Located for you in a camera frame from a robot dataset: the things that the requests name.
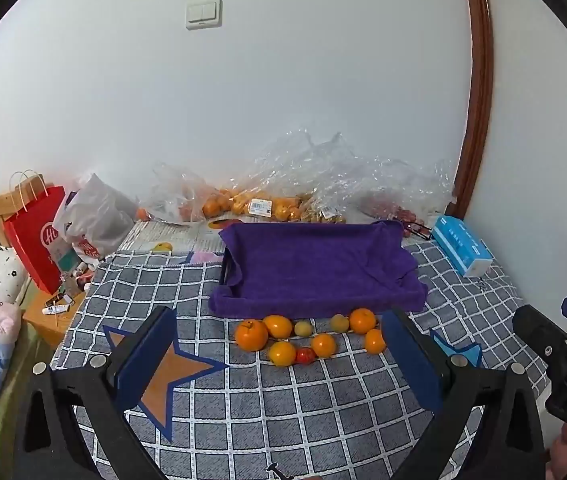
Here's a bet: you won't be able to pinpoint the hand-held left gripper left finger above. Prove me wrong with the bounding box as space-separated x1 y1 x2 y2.
13 306 178 480

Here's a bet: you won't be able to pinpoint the green bed sheet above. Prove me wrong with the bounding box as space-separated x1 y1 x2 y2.
0 320 59 461

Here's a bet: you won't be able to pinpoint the white light switch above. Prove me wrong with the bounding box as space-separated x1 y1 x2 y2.
184 0 223 31

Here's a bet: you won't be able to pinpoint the white red print bag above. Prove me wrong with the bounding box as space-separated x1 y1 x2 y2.
66 232 104 268

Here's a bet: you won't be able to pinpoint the red paper bag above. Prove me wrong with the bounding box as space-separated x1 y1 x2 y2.
3 170 66 295

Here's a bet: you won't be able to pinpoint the orange mandarin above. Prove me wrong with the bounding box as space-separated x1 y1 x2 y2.
349 308 378 335
234 319 269 352
268 341 297 367
365 328 387 355
262 314 293 339
311 333 337 359

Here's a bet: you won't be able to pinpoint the newspaper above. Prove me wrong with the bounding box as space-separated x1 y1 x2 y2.
116 217 244 256

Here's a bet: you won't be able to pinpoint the brown wooden door frame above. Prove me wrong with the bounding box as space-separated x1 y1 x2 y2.
451 0 495 221

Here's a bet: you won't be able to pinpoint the pile of small brown fruits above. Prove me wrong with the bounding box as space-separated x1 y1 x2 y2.
303 207 347 225

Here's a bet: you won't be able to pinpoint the crumpled clear plastic bag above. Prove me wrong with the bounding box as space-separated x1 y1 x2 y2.
348 157 457 223

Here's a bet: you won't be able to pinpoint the small white tube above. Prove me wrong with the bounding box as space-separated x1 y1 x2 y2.
42 297 75 316

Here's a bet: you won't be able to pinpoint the wooden nightstand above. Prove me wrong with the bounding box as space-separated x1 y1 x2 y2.
22 287 86 348

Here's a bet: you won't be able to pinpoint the grey translucent plastic bag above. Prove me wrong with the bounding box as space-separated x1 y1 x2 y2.
53 173 139 261

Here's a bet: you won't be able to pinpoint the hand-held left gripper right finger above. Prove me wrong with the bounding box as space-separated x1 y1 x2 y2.
382 308 547 480

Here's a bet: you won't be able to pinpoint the black cable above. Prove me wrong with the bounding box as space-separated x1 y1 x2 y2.
403 220 434 241

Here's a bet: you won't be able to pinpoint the grey checked blanket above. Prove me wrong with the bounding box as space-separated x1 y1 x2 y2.
50 240 551 480

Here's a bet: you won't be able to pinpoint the clear plastic bags of oranges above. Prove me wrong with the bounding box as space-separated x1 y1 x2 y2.
203 130 354 223

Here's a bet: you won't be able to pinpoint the pile of small red fruits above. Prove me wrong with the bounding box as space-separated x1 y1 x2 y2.
363 195 419 223

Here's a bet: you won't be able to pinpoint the blue tissue pack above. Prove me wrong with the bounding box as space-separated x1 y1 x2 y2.
432 215 494 278

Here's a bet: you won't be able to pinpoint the purple towel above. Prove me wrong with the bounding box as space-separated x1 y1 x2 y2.
208 220 429 320

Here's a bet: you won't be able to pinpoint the pile of bagged oranges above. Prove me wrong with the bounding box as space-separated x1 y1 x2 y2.
202 187 304 222

